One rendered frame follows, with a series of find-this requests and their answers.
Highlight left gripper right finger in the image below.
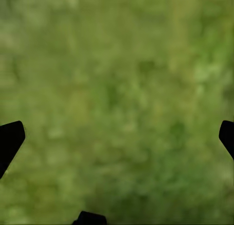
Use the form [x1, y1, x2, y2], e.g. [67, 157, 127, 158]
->
[219, 121, 234, 159]

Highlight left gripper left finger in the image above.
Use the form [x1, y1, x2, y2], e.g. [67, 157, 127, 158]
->
[0, 121, 25, 179]

